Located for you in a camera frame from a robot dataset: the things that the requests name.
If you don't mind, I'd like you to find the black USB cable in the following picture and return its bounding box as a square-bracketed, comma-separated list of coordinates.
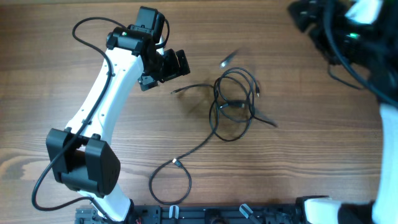
[148, 71, 254, 206]
[170, 49, 279, 128]

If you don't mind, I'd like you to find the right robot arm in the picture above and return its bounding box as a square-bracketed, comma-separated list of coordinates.
[287, 0, 397, 223]

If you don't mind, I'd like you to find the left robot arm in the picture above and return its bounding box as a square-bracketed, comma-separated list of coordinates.
[46, 7, 190, 223]

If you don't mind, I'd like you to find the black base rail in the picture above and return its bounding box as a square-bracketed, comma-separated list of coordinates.
[74, 203, 352, 224]

